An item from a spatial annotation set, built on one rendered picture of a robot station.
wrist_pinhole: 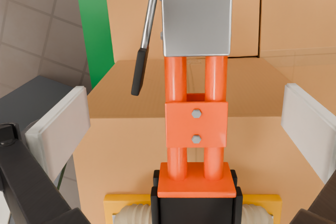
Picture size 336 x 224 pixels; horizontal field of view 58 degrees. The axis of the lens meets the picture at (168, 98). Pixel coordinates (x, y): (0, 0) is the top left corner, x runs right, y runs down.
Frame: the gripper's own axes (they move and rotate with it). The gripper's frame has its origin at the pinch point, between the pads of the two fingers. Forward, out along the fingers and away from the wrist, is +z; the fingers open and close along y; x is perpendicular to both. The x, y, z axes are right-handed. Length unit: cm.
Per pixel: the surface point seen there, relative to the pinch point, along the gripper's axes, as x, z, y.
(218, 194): -12.7, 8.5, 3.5
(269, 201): -24.7, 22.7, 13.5
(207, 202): -14.7, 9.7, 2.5
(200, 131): -6.2, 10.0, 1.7
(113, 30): -3, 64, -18
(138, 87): -1.5, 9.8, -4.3
